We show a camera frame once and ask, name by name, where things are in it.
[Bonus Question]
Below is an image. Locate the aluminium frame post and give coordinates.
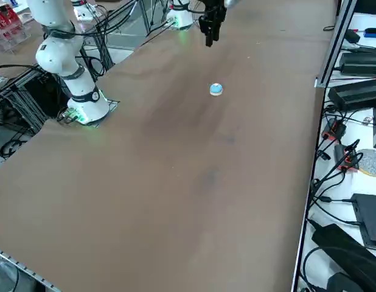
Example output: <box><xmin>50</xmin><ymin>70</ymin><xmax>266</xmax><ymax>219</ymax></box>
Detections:
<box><xmin>314</xmin><ymin>0</ymin><xmax>359</xmax><ymax>89</ymax></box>

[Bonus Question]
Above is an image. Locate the black metal frame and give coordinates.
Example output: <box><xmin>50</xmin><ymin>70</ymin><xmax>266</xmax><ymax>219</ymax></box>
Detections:
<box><xmin>0</xmin><ymin>64</ymin><xmax>72</xmax><ymax>135</ymax></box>

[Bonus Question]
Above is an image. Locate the large black power brick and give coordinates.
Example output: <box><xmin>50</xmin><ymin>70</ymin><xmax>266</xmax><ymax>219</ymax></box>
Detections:
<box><xmin>327</xmin><ymin>80</ymin><xmax>376</xmax><ymax>112</ymax></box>

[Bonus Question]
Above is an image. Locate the round speckled disc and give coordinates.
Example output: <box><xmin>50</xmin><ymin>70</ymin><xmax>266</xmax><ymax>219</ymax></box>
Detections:
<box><xmin>356</xmin><ymin>148</ymin><xmax>376</xmax><ymax>178</ymax></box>

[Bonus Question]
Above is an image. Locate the long black power brick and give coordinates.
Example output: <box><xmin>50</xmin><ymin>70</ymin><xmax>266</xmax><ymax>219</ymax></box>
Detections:
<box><xmin>338</xmin><ymin>51</ymin><xmax>376</xmax><ymax>75</ymax></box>

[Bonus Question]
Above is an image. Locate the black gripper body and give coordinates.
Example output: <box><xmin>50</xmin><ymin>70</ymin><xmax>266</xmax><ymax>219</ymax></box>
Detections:
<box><xmin>203</xmin><ymin>0</ymin><xmax>228</xmax><ymax>15</ymax></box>

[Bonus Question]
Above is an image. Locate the red and black adapter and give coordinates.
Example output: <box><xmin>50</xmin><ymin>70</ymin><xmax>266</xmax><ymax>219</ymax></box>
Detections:
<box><xmin>333</xmin><ymin>144</ymin><xmax>361</xmax><ymax>173</ymax></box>
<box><xmin>320</xmin><ymin>117</ymin><xmax>347</xmax><ymax>142</ymax></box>

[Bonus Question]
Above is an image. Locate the small black power adapter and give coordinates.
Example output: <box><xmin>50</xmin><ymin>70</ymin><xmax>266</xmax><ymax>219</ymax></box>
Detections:
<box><xmin>344</xmin><ymin>29</ymin><xmax>363</xmax><ymax>45</ymax></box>

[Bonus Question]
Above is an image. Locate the clear shelf with red packets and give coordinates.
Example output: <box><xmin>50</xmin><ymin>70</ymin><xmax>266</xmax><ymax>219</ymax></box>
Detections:
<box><xmin>0</xmin><ymin>4</ymin><xmax>33</xmax><ymax>55</ymax></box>

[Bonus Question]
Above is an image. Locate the flat black box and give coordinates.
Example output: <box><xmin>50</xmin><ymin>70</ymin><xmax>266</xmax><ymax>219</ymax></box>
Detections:
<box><xmin>351</xmin><ymin>192</ymin><xmax>376</xmax><ymax>249</ymax></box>

